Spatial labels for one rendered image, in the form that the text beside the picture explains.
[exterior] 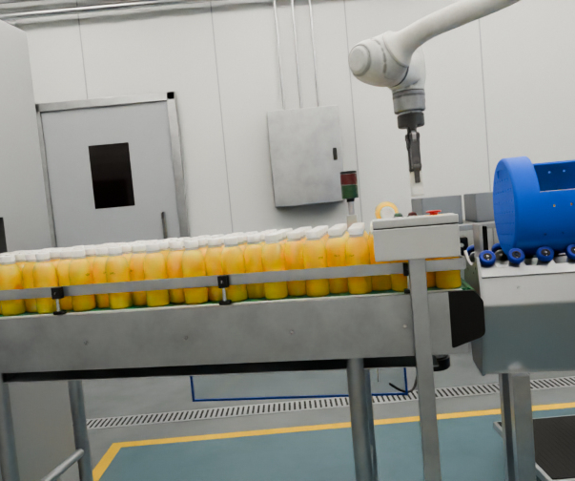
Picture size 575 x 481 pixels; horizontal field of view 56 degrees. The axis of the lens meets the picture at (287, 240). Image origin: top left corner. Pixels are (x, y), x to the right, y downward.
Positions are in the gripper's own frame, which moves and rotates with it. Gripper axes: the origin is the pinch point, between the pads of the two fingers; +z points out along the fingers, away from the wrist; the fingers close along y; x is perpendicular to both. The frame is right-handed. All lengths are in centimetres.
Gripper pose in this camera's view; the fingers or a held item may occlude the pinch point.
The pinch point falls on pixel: (416, 185)
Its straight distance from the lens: 160.3
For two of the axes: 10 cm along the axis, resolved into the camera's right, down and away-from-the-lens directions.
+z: 1.0, 9.9, 0.5
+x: -9.8, 0.9, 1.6
